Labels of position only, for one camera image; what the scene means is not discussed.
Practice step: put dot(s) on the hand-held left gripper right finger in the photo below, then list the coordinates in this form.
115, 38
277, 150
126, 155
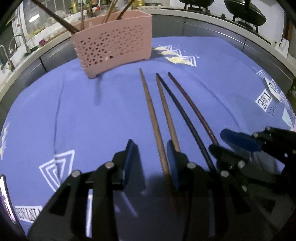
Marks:
172, 162

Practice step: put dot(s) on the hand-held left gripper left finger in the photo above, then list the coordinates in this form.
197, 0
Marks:
129, 162

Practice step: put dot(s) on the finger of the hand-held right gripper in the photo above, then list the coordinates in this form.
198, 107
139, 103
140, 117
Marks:
225, 155
240, 140

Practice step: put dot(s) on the black chopstick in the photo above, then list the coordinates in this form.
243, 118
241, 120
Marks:
182, 111

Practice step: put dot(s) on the light brown chopstick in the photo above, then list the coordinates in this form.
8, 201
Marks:
150, 111
165, 106

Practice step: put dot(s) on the reddish brown chopstick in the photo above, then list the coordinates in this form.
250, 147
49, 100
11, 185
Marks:
192, 102

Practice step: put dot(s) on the pink plastic utensil basket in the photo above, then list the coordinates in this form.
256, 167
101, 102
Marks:
115, 44

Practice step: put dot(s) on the blue printed tablecloth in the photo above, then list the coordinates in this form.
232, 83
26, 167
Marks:
92, 115

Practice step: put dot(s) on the small white device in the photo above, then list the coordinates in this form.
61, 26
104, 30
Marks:
272, 89

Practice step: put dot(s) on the small white plastic object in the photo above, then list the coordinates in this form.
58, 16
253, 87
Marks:
284, 46

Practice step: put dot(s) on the black gas stove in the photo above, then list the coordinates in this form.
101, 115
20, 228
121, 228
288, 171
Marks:
231, 25

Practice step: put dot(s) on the black round wok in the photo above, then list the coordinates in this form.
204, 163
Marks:
245, 11

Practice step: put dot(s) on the chrome curved faucet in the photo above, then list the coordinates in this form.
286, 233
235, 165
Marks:
5, 58
19, 41

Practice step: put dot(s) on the cluster of condiment bottles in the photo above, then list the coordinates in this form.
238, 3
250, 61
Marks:
92, 3

